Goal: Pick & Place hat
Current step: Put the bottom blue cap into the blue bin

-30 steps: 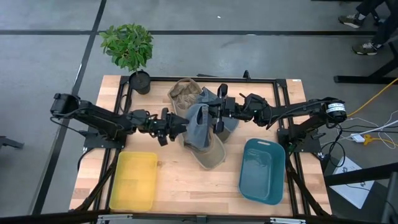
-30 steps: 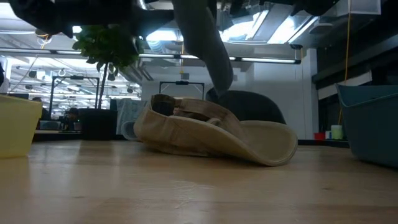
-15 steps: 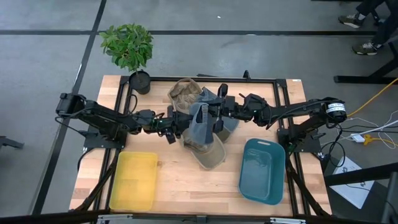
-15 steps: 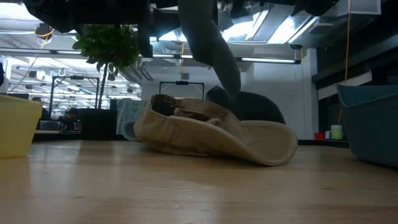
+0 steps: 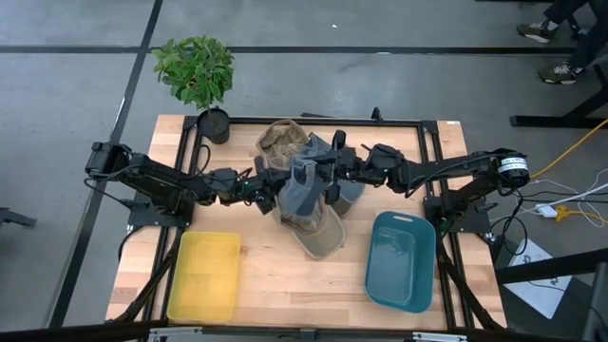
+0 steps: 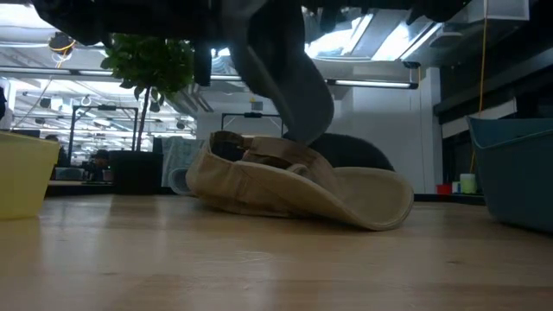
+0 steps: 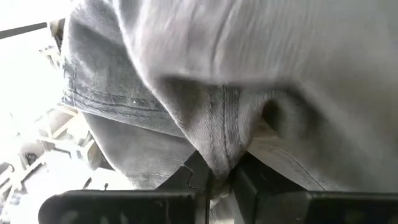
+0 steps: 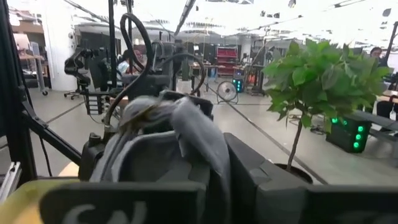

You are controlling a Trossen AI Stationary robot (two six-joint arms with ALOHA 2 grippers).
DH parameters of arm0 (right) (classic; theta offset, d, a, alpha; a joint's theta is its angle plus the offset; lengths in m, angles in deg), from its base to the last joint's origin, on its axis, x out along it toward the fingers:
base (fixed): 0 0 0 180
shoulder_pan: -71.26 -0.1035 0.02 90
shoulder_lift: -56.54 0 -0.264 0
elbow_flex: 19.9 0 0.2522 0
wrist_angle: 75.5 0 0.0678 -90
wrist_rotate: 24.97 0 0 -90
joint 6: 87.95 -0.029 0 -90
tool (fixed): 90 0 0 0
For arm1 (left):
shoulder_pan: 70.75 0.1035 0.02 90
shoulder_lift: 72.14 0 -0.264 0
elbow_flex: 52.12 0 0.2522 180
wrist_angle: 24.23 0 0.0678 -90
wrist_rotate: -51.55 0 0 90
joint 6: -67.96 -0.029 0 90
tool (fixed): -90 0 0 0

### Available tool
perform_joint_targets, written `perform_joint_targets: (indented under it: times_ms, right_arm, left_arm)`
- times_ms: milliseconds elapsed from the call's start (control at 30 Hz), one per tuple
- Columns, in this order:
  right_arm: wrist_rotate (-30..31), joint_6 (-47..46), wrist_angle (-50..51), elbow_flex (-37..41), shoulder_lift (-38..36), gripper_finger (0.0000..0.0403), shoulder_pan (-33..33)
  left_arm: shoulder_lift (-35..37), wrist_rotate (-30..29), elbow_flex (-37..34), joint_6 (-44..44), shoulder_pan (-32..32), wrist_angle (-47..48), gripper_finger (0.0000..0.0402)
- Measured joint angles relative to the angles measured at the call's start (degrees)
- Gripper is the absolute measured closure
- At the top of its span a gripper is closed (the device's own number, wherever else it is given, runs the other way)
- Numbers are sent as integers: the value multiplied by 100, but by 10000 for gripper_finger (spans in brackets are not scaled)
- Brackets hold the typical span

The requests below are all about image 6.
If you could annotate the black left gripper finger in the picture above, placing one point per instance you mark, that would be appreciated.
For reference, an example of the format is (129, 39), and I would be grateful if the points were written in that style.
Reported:
(202, 65)

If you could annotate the grey baseball cap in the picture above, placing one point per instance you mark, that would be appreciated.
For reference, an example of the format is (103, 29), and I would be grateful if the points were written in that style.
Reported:
(298, 95)

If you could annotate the beige baseball cap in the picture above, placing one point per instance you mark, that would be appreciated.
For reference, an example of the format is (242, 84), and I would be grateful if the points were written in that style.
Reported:
(276, 190)

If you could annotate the yellow plastic bin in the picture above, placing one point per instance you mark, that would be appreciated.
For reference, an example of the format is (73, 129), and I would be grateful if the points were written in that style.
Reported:
(23, 177)

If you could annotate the green plant in black pot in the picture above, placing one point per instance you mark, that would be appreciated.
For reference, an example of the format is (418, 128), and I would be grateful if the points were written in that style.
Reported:
(147, 65)

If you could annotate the black round ceiling sensor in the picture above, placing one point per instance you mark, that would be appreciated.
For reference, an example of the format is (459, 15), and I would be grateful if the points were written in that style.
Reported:
(60, 43)

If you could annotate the pale patterned background object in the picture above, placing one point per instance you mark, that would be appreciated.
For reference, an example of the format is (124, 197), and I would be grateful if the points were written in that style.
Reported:
(183, 155)

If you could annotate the long ceiling light strip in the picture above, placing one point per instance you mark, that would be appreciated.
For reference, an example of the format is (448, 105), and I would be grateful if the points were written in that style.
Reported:
(43, 70)
(371, 84)

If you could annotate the person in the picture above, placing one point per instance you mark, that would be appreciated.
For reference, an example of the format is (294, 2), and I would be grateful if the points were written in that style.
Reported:
(101, 157)
(54, 139)

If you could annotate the grey background box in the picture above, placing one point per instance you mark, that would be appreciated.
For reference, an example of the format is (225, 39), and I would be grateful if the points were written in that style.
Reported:
(69, 173)

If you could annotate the pale green cup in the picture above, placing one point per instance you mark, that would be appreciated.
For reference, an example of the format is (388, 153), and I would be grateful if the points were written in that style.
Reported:
(468, 183)

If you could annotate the small white container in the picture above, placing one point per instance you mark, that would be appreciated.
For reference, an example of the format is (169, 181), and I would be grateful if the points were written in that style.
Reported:
(455, 187)

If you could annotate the red cup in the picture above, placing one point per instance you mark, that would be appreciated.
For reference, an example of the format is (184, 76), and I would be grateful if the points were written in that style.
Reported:
(443, 189)

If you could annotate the teal plastic bin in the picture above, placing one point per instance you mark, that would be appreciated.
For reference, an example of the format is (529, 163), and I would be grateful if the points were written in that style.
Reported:
(518, 181)

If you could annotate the black security camera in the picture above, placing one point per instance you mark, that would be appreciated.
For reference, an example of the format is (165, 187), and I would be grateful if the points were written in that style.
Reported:
(411, 65)

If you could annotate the grey wall plate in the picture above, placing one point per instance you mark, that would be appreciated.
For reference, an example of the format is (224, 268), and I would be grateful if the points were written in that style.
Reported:
(257, 105)

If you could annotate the black background rig frame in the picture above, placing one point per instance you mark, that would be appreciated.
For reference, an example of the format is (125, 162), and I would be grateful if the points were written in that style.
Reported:
(106, 107)
(252, 115)

